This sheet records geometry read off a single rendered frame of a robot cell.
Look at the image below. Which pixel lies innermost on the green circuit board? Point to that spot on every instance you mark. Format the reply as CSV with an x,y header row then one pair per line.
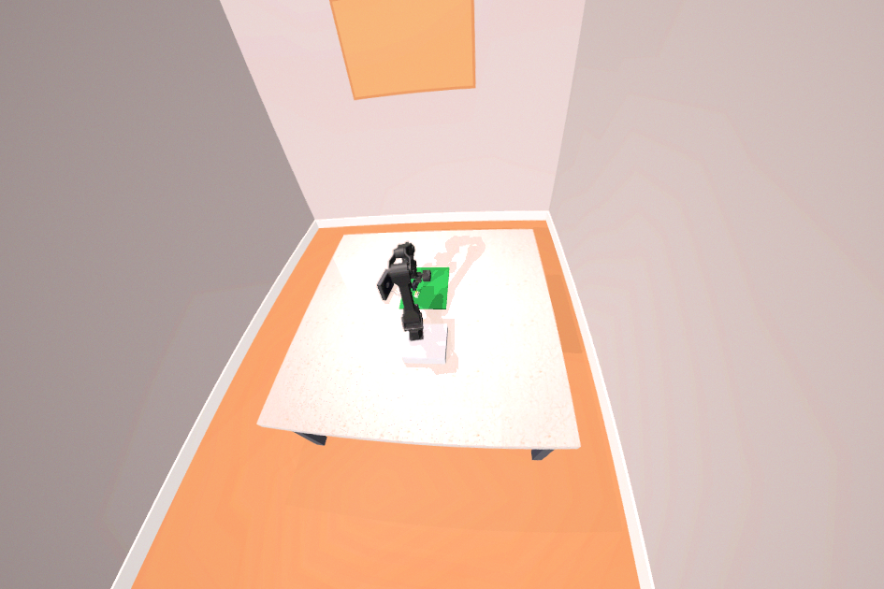
x,y
432,294

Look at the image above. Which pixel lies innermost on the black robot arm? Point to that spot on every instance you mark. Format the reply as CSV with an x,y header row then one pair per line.
x,y
400,274

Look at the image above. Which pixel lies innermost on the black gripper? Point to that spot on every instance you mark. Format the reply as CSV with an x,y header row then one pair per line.
x,y
425,276

